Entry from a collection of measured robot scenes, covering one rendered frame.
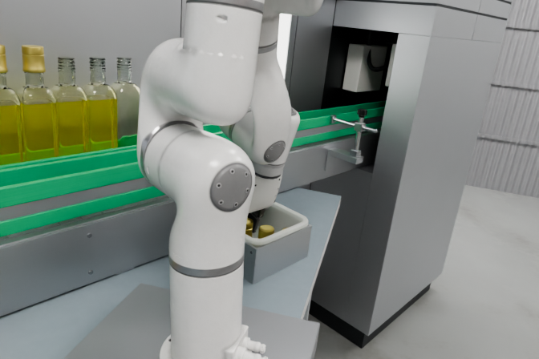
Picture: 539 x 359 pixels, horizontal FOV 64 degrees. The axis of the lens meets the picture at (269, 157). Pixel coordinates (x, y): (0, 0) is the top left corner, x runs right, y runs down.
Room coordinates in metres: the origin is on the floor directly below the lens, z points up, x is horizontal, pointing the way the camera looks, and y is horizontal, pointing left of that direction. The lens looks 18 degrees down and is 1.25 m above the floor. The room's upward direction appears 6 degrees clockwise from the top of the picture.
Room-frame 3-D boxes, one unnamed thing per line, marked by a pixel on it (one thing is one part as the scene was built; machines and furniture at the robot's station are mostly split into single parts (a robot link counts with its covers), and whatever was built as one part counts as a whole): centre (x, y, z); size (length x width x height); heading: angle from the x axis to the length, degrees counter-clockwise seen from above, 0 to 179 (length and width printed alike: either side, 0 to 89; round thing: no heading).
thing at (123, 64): (0.88, 0.31, 1.12); 0.03 x 0.03 x 0.05
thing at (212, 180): (0.49, 0.08, 1.03); 0.13 x 0.10 x 0.16; 42
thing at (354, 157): (1.31, -0.25, 0.90); 0.17 x 0.05 x 0.23; 48
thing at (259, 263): (0.88, 0.05, 0.79); 0.27 x 0.17 x 0.08; 48
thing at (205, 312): (0.47, 0.05, 0.87); 0.16 x 0.13 x 0.15; 73
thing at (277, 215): (0.86, 0.03, 0.80); 0.22 x 0.17 x 0.09; 48
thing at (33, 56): (0.75, 0.43, 1.14); 0.04 x 0.04 x 0.04
